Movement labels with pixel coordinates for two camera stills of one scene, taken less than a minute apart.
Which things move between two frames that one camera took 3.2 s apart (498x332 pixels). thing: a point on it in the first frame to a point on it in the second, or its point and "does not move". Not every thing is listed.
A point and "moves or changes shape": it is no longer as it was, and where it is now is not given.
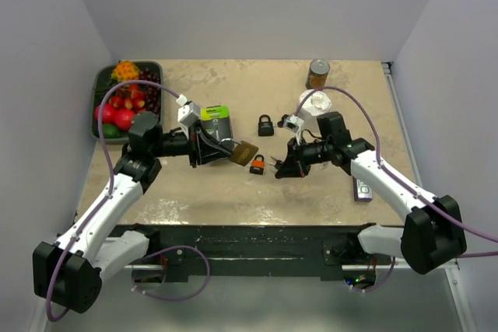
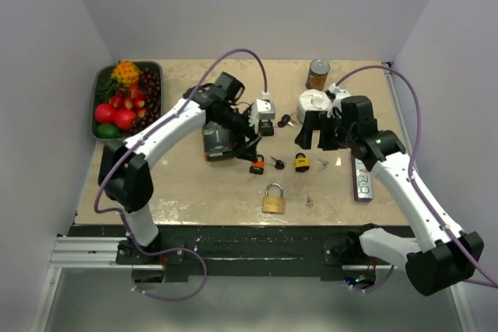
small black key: (277, 162) does not move
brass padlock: (243, 152) moves or changes shape
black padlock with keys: (265, 127) does not move
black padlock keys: (280, 123) does not move
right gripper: (295, 165) to (317, 120)
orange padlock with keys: (257, 165) does not move
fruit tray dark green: (124, 103) does not move
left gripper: (203, 148) to (247, 149)
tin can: (317, 73) does not move
